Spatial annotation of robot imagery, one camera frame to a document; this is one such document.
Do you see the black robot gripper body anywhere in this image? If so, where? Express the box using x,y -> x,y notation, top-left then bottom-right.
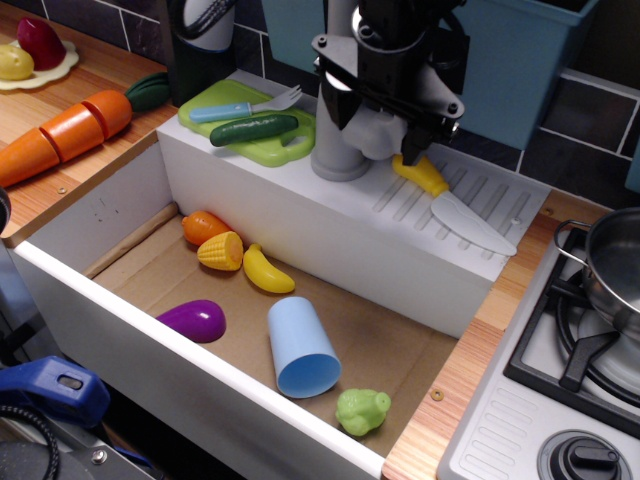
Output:
312,1 -> 464,131

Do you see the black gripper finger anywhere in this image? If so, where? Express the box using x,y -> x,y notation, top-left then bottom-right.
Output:
321,72 -> 366,131
401,121 -> 438,166

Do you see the grey faucet lever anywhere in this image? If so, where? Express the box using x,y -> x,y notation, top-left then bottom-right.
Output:
342,106 -> 408,160

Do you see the grey toy faucet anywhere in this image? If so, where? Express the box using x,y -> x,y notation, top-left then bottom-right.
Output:
310,0 -> 408,183

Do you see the green cutting board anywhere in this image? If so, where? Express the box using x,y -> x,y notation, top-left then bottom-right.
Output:
178,79 -> 316,167

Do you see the green toy cucumber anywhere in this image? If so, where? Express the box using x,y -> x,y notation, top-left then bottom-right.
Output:
209,114 -> 299,147

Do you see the teal plastic bin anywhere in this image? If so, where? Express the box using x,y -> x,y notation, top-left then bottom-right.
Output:
262,1 -> 598,150

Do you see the yellow toy banana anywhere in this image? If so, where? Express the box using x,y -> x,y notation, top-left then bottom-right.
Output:
243,244 -> 296,294

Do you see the small orange toy carrot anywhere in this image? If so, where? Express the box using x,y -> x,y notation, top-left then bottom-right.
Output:
181,210 -> 231,246

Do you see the yellow toy corn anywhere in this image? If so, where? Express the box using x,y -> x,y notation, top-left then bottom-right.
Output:
197,231 -> 244,271

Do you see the steel cooking pot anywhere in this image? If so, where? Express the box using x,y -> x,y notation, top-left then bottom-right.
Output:
553,207 -> 639,340

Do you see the white toy sink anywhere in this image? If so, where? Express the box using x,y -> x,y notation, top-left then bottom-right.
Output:
10,68 -> 553,480

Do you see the light blue plastic cup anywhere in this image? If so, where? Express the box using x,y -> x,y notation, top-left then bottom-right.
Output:
267,297 -> 342,399

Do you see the purple toy eggplant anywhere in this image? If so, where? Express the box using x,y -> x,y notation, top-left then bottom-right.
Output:
156,300 -> 227,343

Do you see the light green toy vegetable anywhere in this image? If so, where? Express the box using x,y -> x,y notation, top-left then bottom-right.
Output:
335,388 -> 392,437

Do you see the black stove grate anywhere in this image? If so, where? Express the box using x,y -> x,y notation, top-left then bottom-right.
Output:
504,228 -> 639,425

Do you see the grey toy stove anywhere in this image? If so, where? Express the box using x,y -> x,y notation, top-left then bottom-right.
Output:
436,222 -> 639,479

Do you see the red toy fruit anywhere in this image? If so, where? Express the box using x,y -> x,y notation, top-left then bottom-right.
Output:
17,17 -> 66,71

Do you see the cream scalloped plate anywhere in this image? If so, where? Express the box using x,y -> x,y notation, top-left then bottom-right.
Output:
0,41 -> 79,91

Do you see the large orange wooden carrot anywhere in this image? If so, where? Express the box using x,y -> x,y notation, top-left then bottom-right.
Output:
1,72 -> 171,188

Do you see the yellow toy potato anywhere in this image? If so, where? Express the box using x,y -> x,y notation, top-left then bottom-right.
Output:
0,44 -> 35,81

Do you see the black stove knob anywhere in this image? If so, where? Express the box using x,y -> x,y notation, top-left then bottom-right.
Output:
537,430 -> 633,480

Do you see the blue clamp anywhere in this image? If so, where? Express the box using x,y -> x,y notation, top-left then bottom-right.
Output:
1,356 -> 111,428

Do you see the yellow handled toy knife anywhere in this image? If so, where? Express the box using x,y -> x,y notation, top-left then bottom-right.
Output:
392,154 -> 517,257

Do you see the blue handled toy fork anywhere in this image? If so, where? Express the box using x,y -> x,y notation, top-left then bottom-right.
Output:
189,86 -> 303,124

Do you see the black braided cable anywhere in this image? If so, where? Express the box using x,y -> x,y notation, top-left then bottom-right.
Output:
0,404 -> 61,480

